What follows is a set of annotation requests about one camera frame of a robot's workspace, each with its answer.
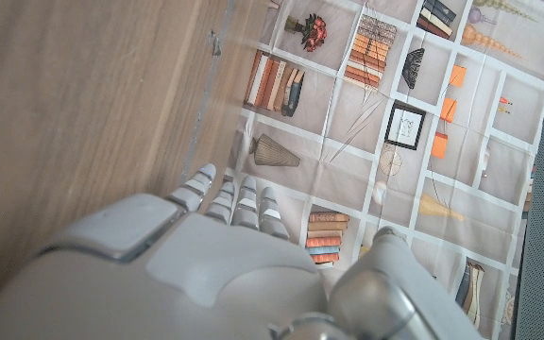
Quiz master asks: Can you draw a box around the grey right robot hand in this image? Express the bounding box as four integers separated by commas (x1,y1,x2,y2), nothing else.
0,162,485,340

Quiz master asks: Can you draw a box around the printed bookshelf backdrop cloth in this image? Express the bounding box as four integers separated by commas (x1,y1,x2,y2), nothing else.
227,0,544,340

